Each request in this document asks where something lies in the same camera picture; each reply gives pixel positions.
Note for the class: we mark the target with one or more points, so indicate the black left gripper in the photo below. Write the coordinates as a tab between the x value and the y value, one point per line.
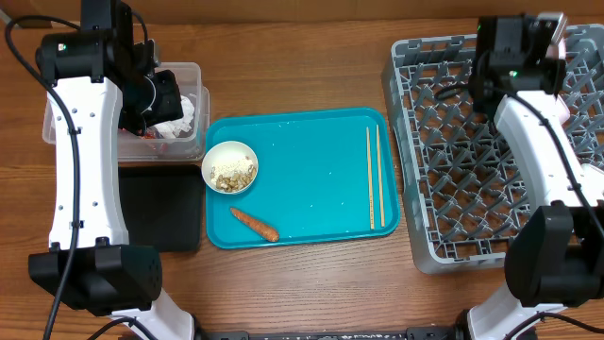
171	109

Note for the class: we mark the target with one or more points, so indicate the white tissue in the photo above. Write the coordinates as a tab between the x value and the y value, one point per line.
178	127

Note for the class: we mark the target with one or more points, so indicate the red snack wrapper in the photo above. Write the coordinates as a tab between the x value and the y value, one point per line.
150	137

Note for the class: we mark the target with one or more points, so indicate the wooden chopstick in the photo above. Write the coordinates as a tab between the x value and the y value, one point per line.
380	181
370	179

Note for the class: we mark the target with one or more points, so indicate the white paper cup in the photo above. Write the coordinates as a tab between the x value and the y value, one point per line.
592	173

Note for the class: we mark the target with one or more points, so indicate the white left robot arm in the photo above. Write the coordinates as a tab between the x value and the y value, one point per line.
90	264

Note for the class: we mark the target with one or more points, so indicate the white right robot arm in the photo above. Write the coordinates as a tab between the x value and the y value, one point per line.
556	260

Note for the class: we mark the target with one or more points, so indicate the clear plastic waste bin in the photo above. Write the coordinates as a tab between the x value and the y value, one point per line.
193	123

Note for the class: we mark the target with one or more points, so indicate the grey dishwasher rack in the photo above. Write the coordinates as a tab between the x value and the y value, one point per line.
464	199

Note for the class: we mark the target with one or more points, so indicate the white bowl with food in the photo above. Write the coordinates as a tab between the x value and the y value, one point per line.
230	167

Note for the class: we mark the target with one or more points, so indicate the black plastic tray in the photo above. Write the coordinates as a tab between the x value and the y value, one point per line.
162	206

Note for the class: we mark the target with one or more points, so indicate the orange carrot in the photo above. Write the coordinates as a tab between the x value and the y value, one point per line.
265	231

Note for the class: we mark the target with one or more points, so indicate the teal serving tray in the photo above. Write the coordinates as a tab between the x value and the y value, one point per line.
312	184

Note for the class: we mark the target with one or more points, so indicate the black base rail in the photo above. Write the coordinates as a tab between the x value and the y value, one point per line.
413	333

